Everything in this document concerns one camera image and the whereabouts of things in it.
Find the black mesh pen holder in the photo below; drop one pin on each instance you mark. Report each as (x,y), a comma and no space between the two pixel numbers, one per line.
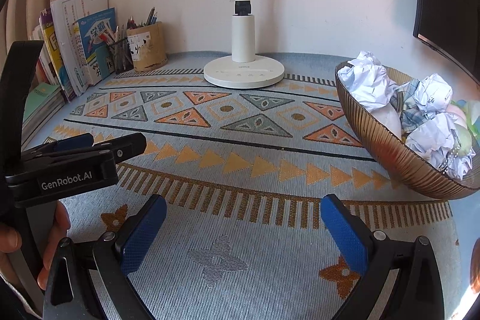
(121,56)

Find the person's right hand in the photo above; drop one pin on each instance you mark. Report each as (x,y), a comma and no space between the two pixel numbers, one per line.
(474,275)

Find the small paper ball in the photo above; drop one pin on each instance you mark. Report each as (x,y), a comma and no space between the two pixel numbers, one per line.
(458,166)

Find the white cover workbook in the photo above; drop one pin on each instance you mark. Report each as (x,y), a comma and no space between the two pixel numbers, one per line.
(65,14)

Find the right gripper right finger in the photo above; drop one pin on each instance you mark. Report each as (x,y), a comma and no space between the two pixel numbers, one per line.
(417,291)

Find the yellow cover book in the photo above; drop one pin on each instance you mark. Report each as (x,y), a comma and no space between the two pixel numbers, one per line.
(50,39)

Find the brown ribbed bowl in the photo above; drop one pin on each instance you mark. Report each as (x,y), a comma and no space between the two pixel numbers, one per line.
(393,154)

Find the plaid fabric bow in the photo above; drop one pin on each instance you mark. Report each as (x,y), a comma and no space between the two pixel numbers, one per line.
(404,103)

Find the large paper ball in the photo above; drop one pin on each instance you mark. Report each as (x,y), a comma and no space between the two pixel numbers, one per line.
(366,79)

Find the person's left hand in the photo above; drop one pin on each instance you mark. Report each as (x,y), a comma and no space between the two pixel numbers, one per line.
(11,242)

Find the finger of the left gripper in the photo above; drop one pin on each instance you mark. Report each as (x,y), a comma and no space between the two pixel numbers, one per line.
(123,148)
(76,142)

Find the patterned woven table mat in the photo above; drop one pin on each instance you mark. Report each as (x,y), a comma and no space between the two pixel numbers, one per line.
(243,174)

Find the green notebook stack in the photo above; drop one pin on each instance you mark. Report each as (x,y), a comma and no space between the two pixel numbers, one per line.
(43,101)

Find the white desk lamp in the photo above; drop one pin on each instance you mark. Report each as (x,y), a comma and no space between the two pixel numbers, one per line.
(243,68)

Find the kraft paper pen holder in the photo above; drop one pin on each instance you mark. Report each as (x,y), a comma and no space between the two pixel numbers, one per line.
(147,47)

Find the pastel plush dango skewer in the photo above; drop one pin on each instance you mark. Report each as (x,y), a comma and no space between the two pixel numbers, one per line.
(465,115)

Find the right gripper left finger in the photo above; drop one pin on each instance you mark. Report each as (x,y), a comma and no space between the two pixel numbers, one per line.
(70,292)

